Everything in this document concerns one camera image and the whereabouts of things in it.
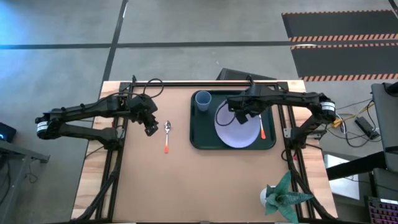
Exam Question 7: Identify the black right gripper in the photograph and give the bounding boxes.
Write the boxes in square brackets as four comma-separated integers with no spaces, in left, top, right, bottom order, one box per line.
[234,84,274,126]

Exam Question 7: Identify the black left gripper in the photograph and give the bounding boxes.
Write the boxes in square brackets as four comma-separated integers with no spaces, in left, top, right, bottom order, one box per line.
[136,98,160,137]

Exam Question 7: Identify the metal spoon orange handle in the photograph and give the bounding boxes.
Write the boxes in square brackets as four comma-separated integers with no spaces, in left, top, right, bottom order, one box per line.
[164,120,172,154]

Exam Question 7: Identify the lavender plate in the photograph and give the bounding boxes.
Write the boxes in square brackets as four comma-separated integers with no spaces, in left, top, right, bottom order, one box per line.
[214,100,261,149]

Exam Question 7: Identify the metal fork orange handle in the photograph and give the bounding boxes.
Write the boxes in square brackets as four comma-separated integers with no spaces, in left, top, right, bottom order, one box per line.
[258,114,267,140]

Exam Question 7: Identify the blue ribbed cup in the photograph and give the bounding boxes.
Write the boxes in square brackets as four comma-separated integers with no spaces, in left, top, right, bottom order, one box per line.
[195,90,213,112]

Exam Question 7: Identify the dark green tray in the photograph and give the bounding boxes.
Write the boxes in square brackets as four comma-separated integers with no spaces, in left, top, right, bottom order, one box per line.
[189,89,277,151]

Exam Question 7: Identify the black angular panel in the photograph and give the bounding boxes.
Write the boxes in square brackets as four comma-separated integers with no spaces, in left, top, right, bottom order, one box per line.
[216,67,277,82]

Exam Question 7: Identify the green plant in white pot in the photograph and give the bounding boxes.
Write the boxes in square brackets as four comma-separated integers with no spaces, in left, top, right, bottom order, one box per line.
[259,170,315,223]

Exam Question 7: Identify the black floor mat orange stripes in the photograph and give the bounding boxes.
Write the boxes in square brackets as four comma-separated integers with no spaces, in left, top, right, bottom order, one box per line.
[281,9,398,43]
[290,42,398,83]

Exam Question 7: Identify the black beam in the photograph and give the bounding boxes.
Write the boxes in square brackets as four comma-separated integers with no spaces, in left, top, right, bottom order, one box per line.
[325,151,388,182]

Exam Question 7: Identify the black power adapter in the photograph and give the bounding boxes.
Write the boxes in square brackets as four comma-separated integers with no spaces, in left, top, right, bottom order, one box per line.
[354,116,381,141]

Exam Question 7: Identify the black device blue light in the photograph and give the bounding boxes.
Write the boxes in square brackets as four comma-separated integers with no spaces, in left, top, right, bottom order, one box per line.
[0,121,17,144]

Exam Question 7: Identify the keyboard with pink keys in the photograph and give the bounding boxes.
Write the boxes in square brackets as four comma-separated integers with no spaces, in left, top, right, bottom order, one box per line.
[364,195,398,224]

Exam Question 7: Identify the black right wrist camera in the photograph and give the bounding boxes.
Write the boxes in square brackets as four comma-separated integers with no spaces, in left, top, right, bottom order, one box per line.
[226,95,246,113]

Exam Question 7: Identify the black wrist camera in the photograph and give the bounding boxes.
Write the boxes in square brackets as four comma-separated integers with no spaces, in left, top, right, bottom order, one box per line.
[129,95,149,110]
[226,95,246,113]

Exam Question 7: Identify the black right camera cable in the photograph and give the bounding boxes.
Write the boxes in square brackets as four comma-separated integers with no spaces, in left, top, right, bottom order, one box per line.
[215,101,238,128]

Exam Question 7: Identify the black camera cable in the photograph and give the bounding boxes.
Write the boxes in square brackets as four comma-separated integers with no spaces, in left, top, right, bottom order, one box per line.
[215,101,238,128]
[141,78,165,100]

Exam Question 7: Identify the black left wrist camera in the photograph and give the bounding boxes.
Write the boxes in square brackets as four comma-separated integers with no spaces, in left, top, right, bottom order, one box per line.
[129,95,149,110]

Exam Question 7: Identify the black left camera cable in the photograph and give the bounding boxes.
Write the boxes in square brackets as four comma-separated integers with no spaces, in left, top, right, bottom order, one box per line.
[141,78,165,100]

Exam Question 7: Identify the yellow cable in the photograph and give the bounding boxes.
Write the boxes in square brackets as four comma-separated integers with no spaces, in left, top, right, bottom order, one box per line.
[331,102,376,129]

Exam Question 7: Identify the black floor cable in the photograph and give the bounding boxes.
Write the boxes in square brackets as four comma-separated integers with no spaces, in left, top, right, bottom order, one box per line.
[325,98,384,149]

